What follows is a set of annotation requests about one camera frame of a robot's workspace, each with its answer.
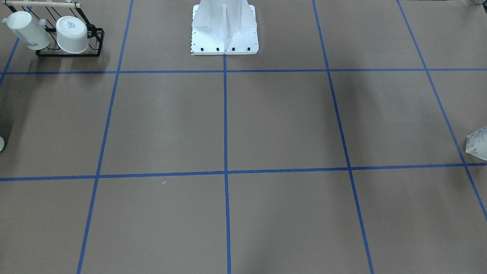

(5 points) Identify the blue white milk carton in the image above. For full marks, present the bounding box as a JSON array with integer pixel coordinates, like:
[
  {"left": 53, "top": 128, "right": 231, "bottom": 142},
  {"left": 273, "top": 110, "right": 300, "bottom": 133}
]
[{"left": 465, "top": 126, "right": 487, "bottom": 161}]

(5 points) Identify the white mug with handle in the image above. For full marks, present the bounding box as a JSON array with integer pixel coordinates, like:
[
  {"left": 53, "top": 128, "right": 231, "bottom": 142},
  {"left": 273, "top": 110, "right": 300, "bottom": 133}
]
[{"left": 0, "top": 136, "right": 5, "bottom": 152}]

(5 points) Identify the white cup in rack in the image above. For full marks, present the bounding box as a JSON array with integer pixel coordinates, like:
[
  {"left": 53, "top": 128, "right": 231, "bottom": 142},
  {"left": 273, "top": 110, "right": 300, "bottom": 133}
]
[{"left": 55, "top": 16, "right": 89, "bottom": 54}]

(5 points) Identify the white mug in rack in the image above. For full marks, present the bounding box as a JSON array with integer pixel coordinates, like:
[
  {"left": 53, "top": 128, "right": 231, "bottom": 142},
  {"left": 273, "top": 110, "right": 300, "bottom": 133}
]
[{"left": 2, "top": 11, "right": 51, "bottom": 51}]

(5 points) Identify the white camera pillar base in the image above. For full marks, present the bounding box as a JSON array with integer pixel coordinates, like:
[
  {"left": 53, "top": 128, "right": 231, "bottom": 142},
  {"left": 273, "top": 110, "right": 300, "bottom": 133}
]
[{"left": 190, "top": 0, "right": 259, "bottom": 55}]

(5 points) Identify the black wire cup rack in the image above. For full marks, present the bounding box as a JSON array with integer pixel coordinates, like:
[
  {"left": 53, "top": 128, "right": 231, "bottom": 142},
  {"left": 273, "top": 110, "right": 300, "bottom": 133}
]
[{"left": 1, "top": 0, "right": 105, "bottom": 57}]

